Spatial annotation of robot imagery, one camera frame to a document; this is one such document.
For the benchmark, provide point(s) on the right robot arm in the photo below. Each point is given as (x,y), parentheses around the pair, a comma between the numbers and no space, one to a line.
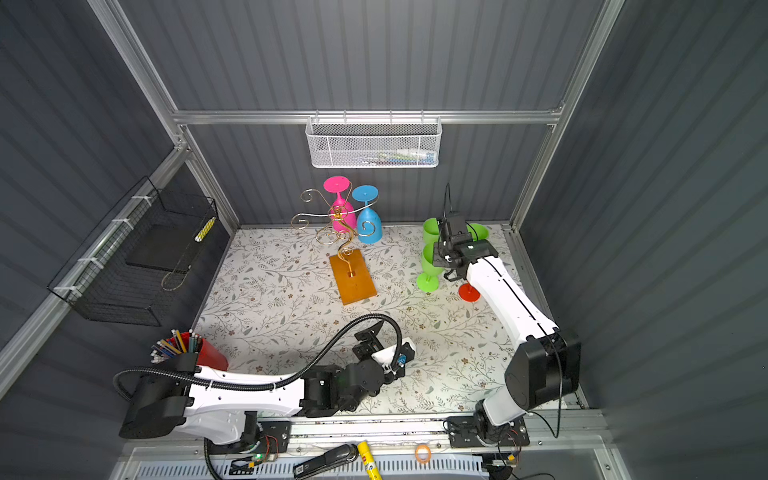
(546,361)

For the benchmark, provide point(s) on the gold wire wine glass rack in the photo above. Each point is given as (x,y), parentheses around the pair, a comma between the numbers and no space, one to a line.
(351,274)

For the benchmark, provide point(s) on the blue wine glass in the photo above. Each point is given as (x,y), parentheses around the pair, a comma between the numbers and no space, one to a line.
(369,226)

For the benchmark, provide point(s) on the red wine glass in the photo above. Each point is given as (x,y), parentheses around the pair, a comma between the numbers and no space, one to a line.
(468,293)

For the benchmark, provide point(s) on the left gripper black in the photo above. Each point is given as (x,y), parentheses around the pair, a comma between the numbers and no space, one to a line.
(372,345)

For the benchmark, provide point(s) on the pink wine glass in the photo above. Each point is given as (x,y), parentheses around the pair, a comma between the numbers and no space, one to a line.
(341,210)

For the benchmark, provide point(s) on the black stapler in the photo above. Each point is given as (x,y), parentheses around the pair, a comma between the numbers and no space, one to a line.
(329,460)

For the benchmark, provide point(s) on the black wire wall basket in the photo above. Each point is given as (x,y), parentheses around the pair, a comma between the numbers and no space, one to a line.
(147,268)

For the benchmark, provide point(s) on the white mesh wall basket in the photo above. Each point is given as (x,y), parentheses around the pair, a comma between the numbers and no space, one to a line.
(374,145)

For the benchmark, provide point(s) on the red pencil cup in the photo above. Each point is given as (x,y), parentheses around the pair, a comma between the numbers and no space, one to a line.
(181,348)

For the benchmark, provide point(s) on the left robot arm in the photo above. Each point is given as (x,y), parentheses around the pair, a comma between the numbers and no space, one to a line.
(181,395)

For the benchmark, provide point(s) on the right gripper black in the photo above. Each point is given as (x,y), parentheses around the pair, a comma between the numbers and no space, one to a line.
(450,255)

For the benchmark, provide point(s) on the green wine glass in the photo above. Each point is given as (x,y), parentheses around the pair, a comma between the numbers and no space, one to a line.
(430,231)
(428,279)
(478,232)

